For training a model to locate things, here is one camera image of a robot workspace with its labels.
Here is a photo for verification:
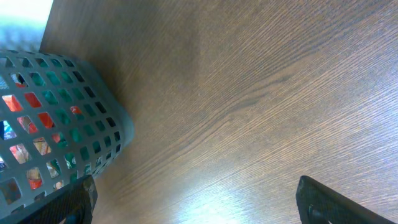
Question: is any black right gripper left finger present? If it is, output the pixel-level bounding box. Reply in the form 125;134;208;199
1;175;98;224

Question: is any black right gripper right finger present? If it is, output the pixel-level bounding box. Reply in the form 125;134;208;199
295;175;394;224

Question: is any San Remo spaghetti packet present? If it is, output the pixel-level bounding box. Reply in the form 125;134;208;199
1;73;68;205

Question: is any green coffee mix bag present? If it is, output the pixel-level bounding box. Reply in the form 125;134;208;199
28;55;125;180

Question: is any grey plastic basket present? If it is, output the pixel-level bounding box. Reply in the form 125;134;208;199
1;50;135;217

